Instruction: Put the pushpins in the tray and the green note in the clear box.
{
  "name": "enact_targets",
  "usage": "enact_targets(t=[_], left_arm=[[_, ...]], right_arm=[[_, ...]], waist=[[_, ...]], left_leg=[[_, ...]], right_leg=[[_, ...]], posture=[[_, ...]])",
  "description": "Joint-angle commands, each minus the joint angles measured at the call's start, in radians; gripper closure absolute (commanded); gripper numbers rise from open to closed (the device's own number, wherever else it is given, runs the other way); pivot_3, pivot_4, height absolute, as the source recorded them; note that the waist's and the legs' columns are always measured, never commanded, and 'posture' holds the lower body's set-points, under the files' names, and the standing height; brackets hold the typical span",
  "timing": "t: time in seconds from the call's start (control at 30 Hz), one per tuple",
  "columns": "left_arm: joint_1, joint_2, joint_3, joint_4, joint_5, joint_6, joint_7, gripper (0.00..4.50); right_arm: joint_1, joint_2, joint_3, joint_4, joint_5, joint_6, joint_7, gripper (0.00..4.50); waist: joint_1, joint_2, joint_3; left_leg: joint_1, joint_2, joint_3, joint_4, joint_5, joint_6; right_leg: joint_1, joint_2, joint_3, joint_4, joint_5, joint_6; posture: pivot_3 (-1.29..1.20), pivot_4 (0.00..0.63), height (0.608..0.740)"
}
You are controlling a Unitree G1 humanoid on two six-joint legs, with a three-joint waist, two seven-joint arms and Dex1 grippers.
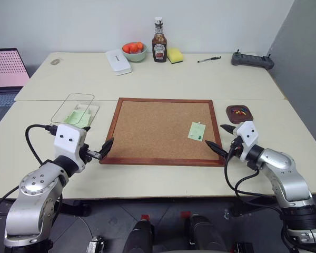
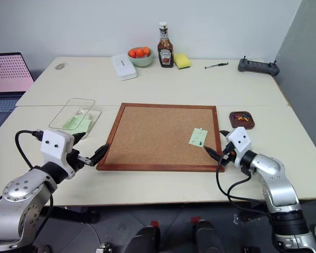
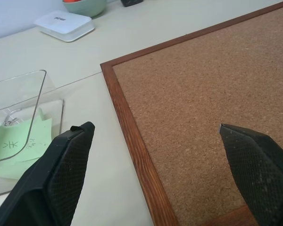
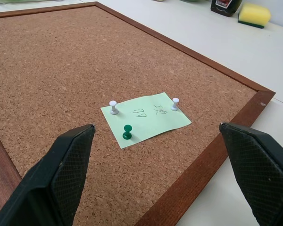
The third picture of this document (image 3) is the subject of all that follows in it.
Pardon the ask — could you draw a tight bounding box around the pale green bowl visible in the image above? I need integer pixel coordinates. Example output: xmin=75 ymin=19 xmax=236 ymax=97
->
xmin=62 ymin=0 xmax=108 ymax=18

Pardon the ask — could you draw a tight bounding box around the wood-framed cork board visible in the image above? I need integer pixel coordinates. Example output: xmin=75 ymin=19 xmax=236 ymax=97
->
xmin=100 ymin=0 xmax=283 ymax=226

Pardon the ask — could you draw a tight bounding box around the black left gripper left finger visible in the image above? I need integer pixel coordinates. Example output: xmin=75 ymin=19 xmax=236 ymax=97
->
xmin=0 ymin=121 xmax=96 ymax=226

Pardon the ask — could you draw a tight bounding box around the black object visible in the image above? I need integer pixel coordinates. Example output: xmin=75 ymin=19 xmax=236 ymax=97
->
xmin=120 ymin=0 xmax=142 ymax=8

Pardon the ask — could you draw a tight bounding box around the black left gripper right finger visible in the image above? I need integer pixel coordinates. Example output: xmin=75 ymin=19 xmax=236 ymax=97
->
xmin=218 ymin=123 xmax=283 ymax=226

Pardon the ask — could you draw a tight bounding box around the green paper note with writing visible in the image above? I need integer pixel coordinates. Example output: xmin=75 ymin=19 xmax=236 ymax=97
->
xmin=0 ymin=107 xmax=53 ymax=163

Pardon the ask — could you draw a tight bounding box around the clear plastic tray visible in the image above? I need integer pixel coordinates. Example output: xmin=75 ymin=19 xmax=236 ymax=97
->
xmin=0 ymin=69 xmax=65 ymax=198

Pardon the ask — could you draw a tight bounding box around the white flat plastic box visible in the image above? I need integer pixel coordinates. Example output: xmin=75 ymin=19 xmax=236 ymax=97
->
xmin=33 ymin=10 xmax=95 ymax=43

